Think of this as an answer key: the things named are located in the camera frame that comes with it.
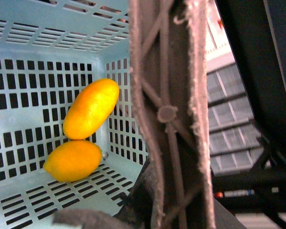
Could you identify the yellow mango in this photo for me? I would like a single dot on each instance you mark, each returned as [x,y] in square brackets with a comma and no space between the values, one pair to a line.
[90,109]

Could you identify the brown basket handle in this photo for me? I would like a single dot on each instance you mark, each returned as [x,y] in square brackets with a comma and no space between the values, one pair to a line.
[169,96]

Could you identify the yellow lemon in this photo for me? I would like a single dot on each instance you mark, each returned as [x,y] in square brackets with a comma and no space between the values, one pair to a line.
[73,161]

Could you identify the light blue plastic basket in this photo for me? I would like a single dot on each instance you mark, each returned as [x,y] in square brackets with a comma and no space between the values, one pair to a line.
[50,50]

